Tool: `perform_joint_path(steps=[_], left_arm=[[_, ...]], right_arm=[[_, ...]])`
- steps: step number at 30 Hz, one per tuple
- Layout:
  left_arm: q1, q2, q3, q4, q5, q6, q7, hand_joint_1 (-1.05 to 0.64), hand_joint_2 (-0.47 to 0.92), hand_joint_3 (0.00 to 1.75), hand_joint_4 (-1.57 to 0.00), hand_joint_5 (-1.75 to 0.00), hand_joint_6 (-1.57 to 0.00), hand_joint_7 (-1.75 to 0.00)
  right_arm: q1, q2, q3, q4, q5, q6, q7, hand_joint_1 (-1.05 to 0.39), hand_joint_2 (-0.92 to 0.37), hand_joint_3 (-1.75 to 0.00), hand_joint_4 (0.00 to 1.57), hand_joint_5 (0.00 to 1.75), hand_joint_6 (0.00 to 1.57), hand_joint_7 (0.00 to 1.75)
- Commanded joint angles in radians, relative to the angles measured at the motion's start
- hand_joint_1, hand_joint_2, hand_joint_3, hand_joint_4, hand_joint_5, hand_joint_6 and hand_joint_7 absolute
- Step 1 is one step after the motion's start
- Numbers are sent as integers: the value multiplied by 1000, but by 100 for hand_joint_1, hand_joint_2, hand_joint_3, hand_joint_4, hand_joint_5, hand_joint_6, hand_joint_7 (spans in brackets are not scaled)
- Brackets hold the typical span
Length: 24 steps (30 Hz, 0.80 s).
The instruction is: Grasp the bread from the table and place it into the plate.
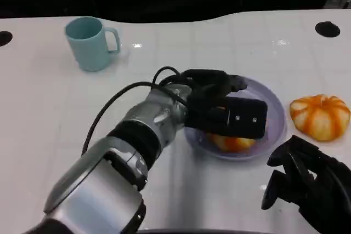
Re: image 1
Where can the lilac plate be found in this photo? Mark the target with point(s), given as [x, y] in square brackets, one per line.
[271, 113]

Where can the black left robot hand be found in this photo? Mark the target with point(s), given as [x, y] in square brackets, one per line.
[208, 91]

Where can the orange and white bread roll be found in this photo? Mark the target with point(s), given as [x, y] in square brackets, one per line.
[233, 143]
[319, 119]

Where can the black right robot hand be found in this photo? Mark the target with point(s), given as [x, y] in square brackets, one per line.
[315, 182]

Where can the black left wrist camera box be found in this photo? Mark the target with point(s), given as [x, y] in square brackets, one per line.
[246, 119]

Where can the pale green mug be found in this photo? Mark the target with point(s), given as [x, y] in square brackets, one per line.
[87, 45]

